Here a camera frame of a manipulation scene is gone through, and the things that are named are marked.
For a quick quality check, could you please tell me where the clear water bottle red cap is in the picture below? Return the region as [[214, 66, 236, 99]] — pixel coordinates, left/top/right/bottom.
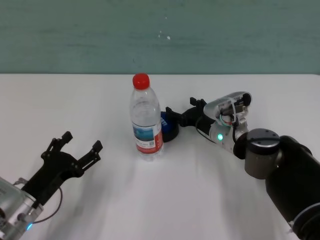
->
[[129, 72, 165, 162]]

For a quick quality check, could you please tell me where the thin black right gripper cable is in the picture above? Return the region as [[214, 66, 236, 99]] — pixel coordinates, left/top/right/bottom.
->
[[195, 116, 218, 145]]

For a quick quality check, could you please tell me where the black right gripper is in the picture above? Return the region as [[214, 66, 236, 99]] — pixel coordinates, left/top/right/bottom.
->
[[165, 96, 216, 137]]

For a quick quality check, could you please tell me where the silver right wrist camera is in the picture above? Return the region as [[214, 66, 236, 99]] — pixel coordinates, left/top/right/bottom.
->
[[203, 91, 254, 124]]

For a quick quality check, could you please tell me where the thin black left gripper cable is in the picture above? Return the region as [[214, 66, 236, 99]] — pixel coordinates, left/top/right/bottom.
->
[[31, 186, 63, 225]]

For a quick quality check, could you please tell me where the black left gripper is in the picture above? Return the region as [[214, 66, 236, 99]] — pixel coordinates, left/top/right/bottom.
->
[[21, 130, 104, 206]]

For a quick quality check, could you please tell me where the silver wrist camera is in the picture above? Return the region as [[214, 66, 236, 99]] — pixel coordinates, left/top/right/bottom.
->
[[203, 91, 254, 124], [0, 176, 27, 208]]

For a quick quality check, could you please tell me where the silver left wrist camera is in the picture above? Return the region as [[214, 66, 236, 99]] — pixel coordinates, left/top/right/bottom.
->
[[0, 176, 27, 208]]

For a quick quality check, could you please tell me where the blue push button black base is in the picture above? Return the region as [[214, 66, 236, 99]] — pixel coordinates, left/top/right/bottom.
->
[[159, 111, 180, 144]]

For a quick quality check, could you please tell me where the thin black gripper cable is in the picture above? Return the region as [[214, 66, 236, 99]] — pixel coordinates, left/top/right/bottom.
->
[[31, 186, 63, 225], [195, 116, 218, 145]]

